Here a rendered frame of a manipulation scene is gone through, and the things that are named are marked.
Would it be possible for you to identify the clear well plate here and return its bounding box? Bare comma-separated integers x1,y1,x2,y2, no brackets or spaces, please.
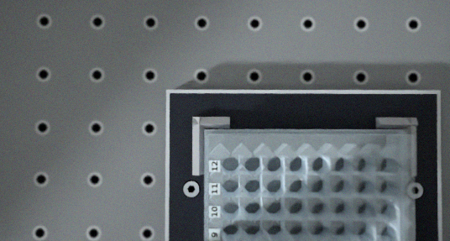
204,129,416,241

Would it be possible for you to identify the grey perforated base plate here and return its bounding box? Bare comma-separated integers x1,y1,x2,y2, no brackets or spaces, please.
0,0,450,241

